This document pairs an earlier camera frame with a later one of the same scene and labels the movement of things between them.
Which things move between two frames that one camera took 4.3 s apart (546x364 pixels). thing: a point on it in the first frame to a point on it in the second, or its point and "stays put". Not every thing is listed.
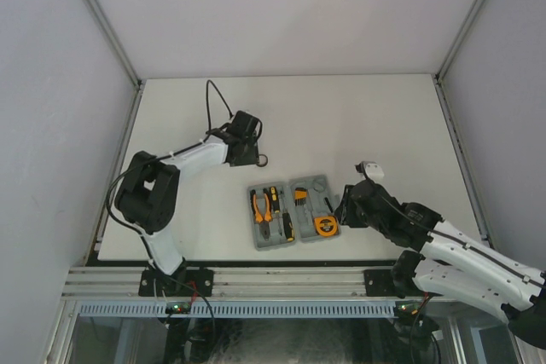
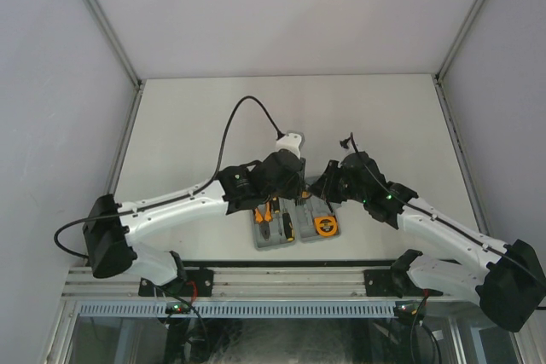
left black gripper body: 249,155 to 293,189
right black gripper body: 353,217 to 338,187
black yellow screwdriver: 288,227 stays put
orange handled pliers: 268,217 stays put
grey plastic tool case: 304,210 stays put
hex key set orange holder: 300,196 stays put
